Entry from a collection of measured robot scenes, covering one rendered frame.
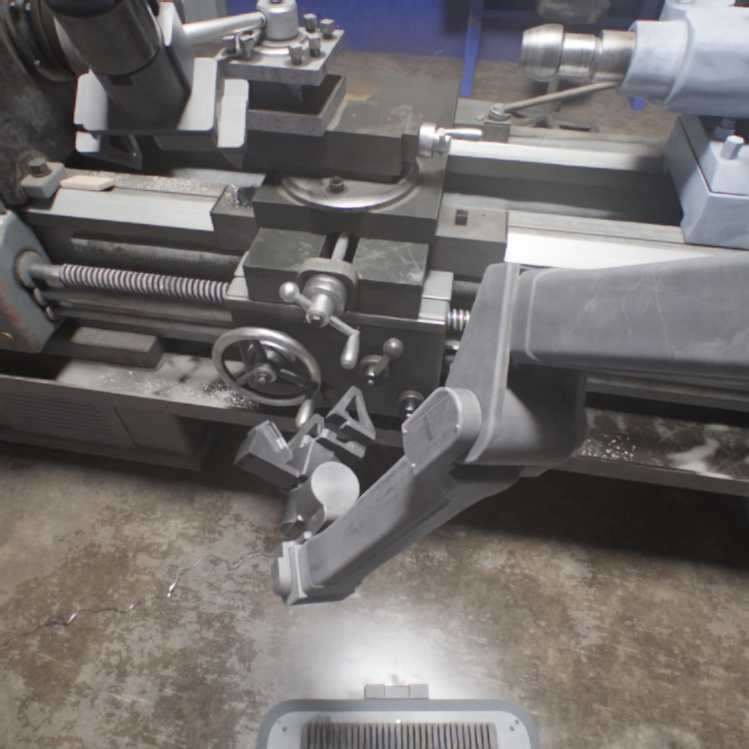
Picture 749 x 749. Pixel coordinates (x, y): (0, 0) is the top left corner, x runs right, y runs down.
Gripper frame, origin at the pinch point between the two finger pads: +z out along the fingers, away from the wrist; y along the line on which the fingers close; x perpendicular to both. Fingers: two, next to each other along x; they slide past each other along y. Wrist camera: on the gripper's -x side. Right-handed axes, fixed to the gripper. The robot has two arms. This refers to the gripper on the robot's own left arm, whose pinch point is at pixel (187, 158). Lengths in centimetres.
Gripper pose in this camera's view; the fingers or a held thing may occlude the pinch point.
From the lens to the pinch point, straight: 59.9
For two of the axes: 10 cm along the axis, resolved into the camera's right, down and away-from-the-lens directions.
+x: 0.0, 9.8, -1.8
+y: -10.0, 0.0, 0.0
